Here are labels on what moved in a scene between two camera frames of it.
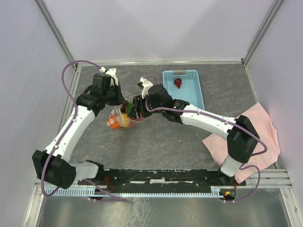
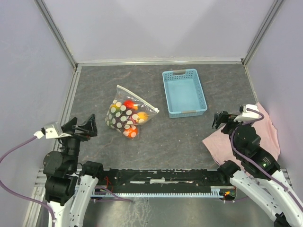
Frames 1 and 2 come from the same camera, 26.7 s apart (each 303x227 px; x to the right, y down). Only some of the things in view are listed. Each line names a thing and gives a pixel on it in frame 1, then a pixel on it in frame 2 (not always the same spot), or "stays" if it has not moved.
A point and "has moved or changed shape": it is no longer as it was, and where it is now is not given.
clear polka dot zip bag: (119, 117) has moved or changed shape
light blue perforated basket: (190, 89) stays
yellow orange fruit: (129, 107) -> (115, 110)
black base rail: (161, 178) stays
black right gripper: (138, 108) -> (225, 117)
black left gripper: (120, 99) -> (89, 128)
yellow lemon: (125, 120) has moved or changed shape
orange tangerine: (113, 122) -> (130, 132)
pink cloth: (267, 152) stays
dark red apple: (123, 109) -> (123, 120)
